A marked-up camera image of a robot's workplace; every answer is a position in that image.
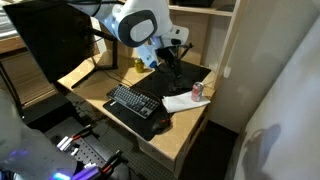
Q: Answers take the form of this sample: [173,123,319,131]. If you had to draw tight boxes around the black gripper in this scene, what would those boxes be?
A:
[156,42,194,80]

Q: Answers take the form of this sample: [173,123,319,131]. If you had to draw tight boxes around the red soda can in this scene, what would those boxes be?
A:
[190,81,205,103]

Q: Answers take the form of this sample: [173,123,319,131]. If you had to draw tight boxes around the yellow green bottle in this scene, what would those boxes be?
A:
[133,57,145,74]

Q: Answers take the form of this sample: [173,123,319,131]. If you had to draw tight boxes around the black desk mat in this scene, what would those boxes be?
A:
[102,57,212,142]

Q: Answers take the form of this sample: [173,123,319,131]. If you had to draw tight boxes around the black gooseneck desk lamp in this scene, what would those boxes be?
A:
[167,49,193,95]

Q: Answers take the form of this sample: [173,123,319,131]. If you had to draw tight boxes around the light wooden shelf hutch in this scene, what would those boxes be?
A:
[93,0,248,89]

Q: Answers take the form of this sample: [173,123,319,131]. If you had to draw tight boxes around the white paper towel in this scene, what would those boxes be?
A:
[161,90,212,114]

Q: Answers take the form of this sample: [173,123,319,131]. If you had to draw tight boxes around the white paper label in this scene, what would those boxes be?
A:
[223,65,232,79]

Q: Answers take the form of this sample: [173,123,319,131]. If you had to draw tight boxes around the grey black keyboard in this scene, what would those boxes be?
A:
[106,83,160,120]

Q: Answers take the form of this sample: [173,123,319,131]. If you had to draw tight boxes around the black monitor stand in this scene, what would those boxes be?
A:
[70,28,119,89]

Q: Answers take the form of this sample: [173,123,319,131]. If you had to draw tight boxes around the black curved monitor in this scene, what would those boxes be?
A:
[2,0,101,84]

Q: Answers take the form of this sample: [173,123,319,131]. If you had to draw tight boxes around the red handled clamp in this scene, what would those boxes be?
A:
[56,124,94,152]
[71,149,124,180]

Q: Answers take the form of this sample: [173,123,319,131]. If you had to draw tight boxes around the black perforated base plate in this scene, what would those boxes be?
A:
[44,116,132,180]

